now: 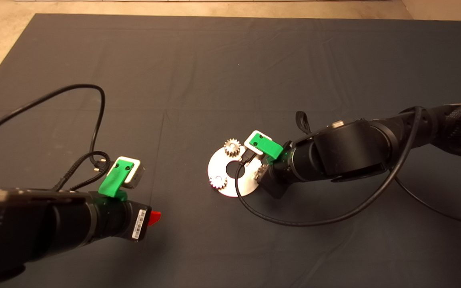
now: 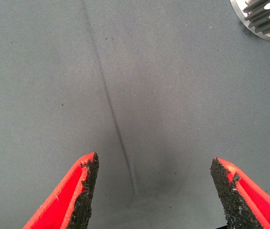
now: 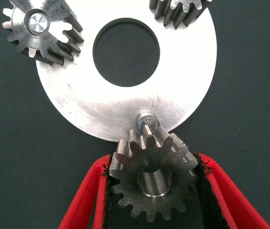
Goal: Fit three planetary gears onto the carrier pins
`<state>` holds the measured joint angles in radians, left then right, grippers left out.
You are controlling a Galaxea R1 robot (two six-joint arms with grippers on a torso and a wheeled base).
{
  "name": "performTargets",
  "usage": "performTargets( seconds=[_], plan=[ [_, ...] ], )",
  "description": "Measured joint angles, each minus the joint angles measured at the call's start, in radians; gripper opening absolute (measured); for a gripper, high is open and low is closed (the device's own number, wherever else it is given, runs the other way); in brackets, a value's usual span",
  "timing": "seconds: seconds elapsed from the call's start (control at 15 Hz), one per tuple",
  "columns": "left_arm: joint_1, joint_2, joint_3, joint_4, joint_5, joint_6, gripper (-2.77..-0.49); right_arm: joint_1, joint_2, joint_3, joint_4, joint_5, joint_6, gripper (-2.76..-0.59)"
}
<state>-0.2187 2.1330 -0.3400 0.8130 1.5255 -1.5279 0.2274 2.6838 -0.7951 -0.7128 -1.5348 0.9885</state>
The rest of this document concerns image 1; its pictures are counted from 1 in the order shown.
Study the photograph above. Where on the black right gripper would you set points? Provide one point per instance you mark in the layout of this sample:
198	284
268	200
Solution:
286	176

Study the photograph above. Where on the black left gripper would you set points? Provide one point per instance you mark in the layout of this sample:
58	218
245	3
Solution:
118	218

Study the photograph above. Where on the small steel planetary gear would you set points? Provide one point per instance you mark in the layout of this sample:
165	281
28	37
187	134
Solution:
216	184
230	151
260	174

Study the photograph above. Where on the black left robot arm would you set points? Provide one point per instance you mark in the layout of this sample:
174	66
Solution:
34	228

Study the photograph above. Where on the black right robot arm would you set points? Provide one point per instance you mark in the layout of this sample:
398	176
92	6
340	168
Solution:
354	152

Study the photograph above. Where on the round metal carrier plate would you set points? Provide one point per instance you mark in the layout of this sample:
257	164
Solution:
220	162

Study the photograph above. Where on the dark grey table cloth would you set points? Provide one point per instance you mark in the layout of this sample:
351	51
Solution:
254	60

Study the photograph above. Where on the right wrist camera green mount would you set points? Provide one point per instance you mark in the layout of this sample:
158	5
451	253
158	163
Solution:
268	147

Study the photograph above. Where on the wrist camera green mount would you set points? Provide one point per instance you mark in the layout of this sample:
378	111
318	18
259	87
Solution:
114	180
268	147

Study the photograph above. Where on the left wrist camera green mount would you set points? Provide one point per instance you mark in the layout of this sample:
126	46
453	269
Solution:
114	180

